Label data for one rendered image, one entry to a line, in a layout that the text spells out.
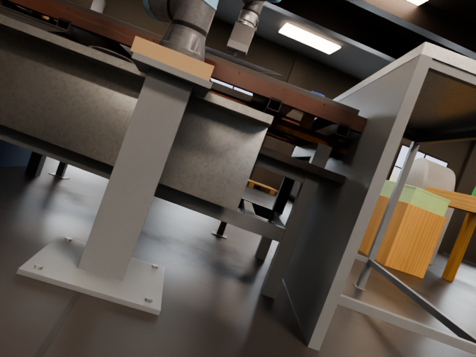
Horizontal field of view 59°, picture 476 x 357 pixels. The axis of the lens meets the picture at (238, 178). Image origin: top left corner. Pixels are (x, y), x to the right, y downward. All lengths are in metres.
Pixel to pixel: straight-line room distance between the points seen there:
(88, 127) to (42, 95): 0.21
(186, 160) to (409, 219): 3.27
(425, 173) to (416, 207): 1.50
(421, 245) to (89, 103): 3.76
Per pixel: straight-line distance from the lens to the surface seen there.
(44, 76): 1.83
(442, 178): 6.19
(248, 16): 1.80
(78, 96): 1.77
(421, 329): 1.57
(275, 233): 1.77
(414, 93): 1.47
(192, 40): 1.34
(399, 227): 4.55
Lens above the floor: 0.50
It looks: 3 degrees down
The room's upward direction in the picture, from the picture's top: 20 degrees clockwise
